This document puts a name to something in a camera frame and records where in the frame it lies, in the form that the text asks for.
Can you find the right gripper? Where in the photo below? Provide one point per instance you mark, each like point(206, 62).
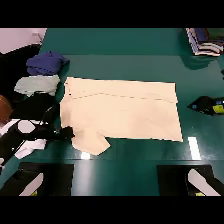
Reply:
point(202, 105)

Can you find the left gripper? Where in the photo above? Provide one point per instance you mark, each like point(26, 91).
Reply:
point(66, 132)

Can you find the cream T-shirt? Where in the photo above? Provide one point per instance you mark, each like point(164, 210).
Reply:
point(123, 110)

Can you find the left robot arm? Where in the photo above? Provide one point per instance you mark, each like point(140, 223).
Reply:
point(20, 130)

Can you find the white garment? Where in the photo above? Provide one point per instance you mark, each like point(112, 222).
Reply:
point(31, 146)

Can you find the grey garment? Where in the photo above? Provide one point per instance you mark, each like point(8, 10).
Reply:
point(38, 85)

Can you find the stack of folded clothes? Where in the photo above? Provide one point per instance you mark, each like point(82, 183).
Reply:
point(205, 41)

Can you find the brown garment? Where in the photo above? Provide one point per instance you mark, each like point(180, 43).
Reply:
point(4, 110)

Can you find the blue garment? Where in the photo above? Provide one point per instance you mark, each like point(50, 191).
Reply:
point(46, 63)

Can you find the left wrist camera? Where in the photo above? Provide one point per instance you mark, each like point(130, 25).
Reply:
point(50, 115)

